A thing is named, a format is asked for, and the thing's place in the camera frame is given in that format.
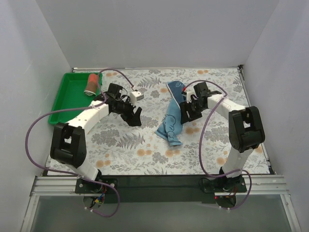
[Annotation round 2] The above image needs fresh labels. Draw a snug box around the blue towel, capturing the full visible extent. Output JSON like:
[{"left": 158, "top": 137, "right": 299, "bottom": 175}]
[{"left": 155, "top": 81, "right": 186, "bottom": 146}]

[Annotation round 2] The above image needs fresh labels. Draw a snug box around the orange brown bear towel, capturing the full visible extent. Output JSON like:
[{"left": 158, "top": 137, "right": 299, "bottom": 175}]
[{"left": 84, "top": 73, "right": 99, "bottom": 96}]

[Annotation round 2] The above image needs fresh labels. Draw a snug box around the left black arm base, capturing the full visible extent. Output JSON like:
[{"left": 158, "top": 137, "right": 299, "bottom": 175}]
[{"left": 74, "top": 178, "right": 118, "bottom": 194}]

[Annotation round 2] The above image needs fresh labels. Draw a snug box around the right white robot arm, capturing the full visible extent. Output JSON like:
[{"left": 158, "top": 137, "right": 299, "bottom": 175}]
[{"left": 179, "top": 80, "right": 265, "bottom": 189}]

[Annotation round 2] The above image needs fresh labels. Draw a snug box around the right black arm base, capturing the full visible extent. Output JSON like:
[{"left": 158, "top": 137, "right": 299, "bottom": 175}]
[{"left": 198, "top": 175, "right": 247, "bottom": 193}]

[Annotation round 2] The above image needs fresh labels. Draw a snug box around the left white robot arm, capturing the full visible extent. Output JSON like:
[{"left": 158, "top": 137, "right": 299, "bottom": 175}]
[{"left": 50, "top": 84, "right": 144, "bottom": 181}]

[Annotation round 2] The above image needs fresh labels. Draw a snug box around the floral table mat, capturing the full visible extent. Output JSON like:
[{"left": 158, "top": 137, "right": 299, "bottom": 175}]
[{"left": 47, "top": 68, "right": 271, "bottom": 176}]

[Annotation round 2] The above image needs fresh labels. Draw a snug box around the green plastic tray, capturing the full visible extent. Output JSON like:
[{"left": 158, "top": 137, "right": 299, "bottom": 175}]
[{"left": 48, "top": 72, "right": 95, "bottom": 125}]

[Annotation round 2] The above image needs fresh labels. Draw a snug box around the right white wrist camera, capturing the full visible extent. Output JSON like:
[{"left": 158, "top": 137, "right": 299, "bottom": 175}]
[{"left": 182, "top": 88, "right": 197, "bottom": 103}]

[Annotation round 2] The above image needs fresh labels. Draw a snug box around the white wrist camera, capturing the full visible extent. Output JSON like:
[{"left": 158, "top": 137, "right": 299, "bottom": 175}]
[
  {"left": 129, "top": 90, "right": 144, "bottom": 104},
  {"left": 182, "top": 88, "right": 197, "bottom": 103}
]

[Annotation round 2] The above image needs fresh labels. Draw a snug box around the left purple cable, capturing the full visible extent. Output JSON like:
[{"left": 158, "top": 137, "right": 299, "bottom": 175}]
[{"left": 26, "top": 69, "right": 136, "bottom": 218}]

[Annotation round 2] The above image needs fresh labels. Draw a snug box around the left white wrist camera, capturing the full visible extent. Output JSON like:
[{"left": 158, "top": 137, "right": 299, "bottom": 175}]
[{"left": 129, "top": 90, "right": 144, "bottom": 104}]

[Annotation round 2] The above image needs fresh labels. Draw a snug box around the aluminium frame rail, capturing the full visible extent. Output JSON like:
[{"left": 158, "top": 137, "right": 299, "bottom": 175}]
[{"left": 22, "top": 174, "right": 301, "bottom": 232}]

